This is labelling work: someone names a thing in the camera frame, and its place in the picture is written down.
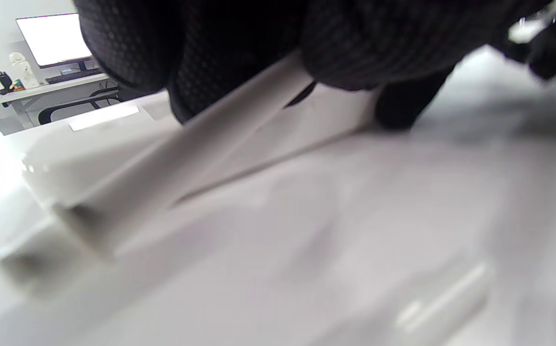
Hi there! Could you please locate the white Hanoi Tower peg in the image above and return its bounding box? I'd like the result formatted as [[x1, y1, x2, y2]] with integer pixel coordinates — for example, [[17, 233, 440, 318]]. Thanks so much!
[[52, 50, 317, 260]]

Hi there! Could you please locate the bright computer monitor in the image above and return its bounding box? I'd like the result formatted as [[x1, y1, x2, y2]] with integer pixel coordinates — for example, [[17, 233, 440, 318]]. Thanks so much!
[[16, 13, 94, 70]]

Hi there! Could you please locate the white bottle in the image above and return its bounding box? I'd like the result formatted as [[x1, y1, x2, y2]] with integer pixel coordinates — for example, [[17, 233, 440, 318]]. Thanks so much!
[[9, 51, 40, 90]]

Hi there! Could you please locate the black keyboard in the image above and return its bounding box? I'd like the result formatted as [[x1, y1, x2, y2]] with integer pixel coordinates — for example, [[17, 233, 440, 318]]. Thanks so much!
[[45, 68, 104, 86]]

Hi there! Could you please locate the white office desk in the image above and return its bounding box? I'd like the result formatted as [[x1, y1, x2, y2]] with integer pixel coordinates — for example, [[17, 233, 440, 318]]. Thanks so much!
[[0, 72, 111, 136]]

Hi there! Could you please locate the smooth white Hanoi Tower plate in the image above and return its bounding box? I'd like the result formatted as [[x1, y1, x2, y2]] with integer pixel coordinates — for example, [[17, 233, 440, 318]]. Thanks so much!
[[21, 84, 384, 208]]

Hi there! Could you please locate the person's left hand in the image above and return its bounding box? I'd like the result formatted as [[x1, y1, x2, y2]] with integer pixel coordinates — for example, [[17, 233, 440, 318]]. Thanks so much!
[[74, 0, 523, 130]]

